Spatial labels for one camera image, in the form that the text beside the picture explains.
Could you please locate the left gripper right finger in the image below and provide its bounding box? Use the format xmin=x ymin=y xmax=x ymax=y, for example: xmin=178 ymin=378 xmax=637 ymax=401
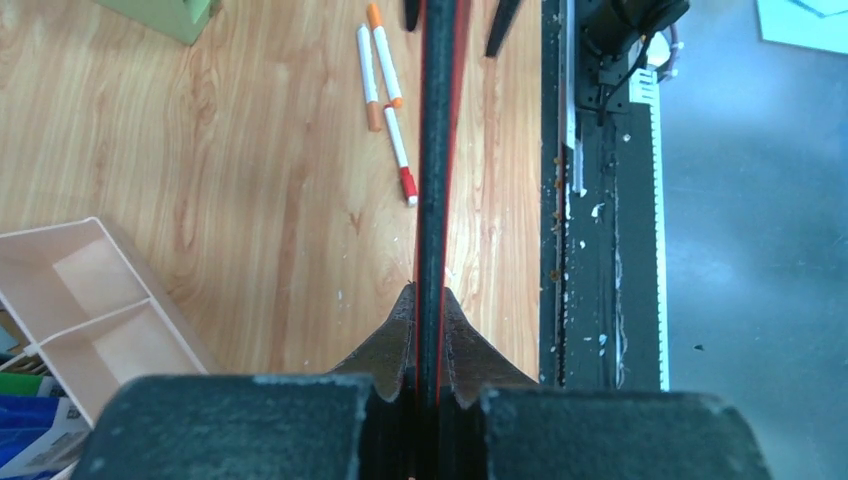
xmin=440 ymin=292 xmax=771 ymax=479

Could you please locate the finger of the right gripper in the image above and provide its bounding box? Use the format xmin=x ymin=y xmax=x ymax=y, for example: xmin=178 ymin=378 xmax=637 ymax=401
xmin=485 ymin=0 xmax=522 ymax=58
xmin=404 ymin=0 xmax=420 ymax=32

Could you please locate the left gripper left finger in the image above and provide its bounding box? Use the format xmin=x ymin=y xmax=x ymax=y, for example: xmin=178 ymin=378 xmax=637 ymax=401
xmin=73 ymin=285 xmax=415 ymax=479

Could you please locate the red binder folder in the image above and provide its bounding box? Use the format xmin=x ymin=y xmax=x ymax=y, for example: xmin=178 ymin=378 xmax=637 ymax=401
xmin=414 ymin=1 xmax=471 ymax=479

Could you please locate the green metal drawer cabinet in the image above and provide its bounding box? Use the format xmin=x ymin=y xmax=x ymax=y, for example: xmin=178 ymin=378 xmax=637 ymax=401
xmin=95 ymin=0 xmax=220 ymax=45

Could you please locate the beige plastic file organizer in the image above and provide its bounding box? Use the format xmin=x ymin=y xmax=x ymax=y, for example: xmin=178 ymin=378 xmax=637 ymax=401
xmin=1 ymin=217 xmax=218 ymax=439

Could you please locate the blue binder folder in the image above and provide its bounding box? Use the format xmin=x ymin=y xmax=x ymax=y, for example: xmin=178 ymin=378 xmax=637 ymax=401
xmin=1 ymin=395 xmax=91 ymax=479

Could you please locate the green translucent plastic folder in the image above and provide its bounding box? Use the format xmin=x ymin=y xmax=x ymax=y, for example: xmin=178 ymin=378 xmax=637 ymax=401
xmin=0 ymin=372 xmax=53 ymax=397

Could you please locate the small orange cap marker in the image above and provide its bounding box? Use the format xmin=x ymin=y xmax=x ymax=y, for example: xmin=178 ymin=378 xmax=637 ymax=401
xmin=366 ymin=3 xmax=404 ymax=108

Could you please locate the white orange marker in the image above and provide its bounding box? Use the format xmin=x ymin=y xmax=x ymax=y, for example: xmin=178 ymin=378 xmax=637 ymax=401
xmin=356 ymin=24 xmax=382 ymax=132

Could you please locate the small red cap marker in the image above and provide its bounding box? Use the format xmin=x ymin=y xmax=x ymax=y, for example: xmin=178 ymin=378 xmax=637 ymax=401
xmin=383 ymin=104 xmax=418 ymax=207

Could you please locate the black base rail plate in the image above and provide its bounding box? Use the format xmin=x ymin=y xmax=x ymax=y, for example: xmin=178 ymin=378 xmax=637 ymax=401
xmin=538 ymin=1 xmax=671 ymax=391

